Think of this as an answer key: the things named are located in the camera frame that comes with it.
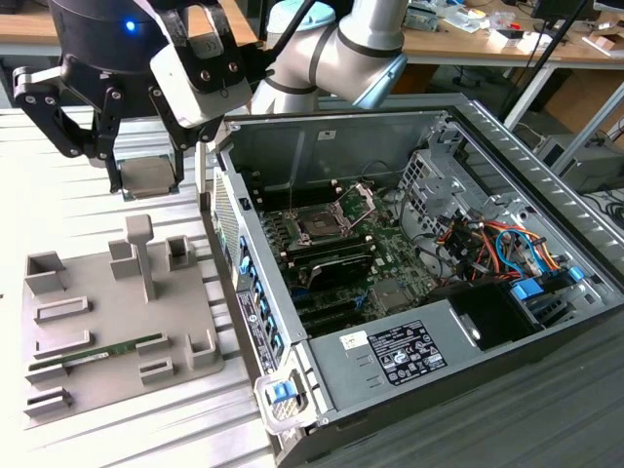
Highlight blue disk carrier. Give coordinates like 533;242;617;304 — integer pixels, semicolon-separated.
510;277;548;307

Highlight green motherboard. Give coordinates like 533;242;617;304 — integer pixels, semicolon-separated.
257;192;452;337

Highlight grey parts rack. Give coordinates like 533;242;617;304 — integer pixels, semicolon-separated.
14;214;228;433

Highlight metal drive cage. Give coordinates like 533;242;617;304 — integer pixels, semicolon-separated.
397;148;491;240

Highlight grey computer box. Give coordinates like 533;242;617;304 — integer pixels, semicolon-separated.
533;134;624;194

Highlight black plastic air duct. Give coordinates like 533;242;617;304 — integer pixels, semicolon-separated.
428;281;546;353

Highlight black camera cable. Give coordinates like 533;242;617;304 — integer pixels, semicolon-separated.
238;0;318;92

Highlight CPU socket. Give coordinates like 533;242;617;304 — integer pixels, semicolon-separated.
286;207;353;244

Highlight small white red box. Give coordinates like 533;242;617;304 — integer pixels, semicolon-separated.
491;27;537;50

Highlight wooden desk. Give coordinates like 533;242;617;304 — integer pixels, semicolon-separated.
0;0;624;69

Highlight grey power supply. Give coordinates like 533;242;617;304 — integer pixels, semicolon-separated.
306;297;484;411

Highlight metal socket cover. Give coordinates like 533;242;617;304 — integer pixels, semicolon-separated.
335;181;380;231

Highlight blue wire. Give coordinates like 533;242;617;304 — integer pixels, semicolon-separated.
495;226;543;275

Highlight large brown cardboard box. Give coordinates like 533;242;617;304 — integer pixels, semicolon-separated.
543;67;624;136

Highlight open PC case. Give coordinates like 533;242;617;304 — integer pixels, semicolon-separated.
193;92;624;468

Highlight orange power wires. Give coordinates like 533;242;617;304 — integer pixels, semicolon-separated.
436;217;571;284

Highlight green RAM stick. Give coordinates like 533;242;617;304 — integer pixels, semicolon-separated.
28;334;163;371

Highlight grey desk device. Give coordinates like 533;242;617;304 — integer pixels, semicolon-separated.
404;4;440;31

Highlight black RAM slot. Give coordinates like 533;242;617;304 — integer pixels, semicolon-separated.
287;241;375;267
285;232;375;255

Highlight black graphics card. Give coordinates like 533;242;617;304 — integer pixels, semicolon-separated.
306;253;374;293

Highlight black expansion slot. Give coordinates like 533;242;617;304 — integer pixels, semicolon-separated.
294;296;365;328

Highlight silver CPU green board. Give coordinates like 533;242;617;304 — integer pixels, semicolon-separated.
119;155;179;201

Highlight small cardboard piece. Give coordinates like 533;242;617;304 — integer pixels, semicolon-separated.
584;33;624;56

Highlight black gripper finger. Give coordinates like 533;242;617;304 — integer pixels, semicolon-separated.
147;85;223;192
12;65;123;195

